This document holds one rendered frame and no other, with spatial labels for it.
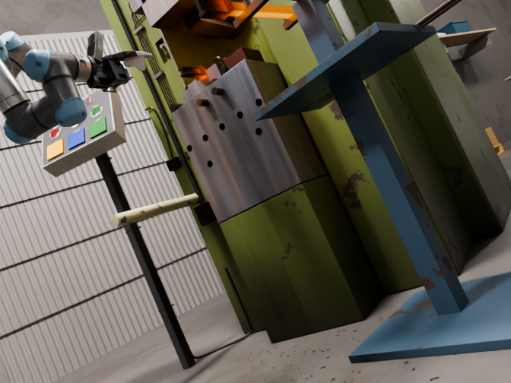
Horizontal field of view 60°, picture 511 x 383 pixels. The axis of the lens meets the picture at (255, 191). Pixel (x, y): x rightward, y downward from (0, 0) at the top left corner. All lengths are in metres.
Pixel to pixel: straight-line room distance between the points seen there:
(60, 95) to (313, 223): 0.81
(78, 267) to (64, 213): 0.46
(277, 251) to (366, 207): 0.34
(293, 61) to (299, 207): 0.53
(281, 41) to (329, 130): 0.36
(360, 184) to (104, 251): 2.76
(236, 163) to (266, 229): 0.25
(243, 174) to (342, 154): 0.35
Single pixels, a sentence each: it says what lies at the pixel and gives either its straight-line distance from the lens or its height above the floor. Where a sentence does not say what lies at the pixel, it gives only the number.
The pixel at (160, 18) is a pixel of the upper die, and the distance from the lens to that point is 1.85.
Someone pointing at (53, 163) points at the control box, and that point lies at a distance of 1.93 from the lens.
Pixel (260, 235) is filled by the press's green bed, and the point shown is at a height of 0.37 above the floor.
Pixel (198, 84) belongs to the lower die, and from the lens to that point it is 1.70.
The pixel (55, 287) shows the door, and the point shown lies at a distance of 3.82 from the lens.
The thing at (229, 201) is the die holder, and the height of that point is 0.52.
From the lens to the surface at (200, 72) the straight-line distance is 1.68.
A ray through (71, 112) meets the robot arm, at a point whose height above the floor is 0.83.
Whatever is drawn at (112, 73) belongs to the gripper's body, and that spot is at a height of 0.95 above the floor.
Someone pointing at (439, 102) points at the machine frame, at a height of 0.56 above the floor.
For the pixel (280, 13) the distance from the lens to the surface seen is 1.37.
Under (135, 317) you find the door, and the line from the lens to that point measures 3.93.
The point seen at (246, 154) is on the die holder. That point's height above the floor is 0.64.
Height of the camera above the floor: 0.39
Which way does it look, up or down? 5 degrees up
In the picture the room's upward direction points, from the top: 24 degrees counter-clockwise
